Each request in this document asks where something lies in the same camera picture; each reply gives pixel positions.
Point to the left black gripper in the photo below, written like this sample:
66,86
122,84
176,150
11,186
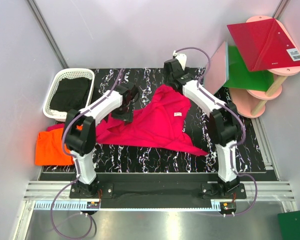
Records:
127,117

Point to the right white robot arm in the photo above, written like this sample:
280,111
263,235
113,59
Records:
225,129

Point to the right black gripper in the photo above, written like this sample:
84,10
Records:
164,77

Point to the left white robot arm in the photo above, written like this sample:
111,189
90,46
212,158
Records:
79,134

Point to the magenta pink towel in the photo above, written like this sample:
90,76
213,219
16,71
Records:
159,125

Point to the dark green board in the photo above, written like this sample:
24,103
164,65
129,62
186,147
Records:
289,223

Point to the black towel in basket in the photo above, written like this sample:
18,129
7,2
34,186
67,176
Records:
71,94

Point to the white plastic laundry basket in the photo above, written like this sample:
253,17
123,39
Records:
66,73

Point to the folded pink towel under orange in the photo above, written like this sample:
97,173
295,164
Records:
55,126

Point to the green plastic sheet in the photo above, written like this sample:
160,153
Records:
241,78

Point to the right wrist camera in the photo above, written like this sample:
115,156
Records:
181,57

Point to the pink board with teal edge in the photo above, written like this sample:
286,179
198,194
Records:
218,73

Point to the red plastic sheet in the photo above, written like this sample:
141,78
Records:
263,45

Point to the pink wooden tiered shelf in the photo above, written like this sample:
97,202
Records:
252,104

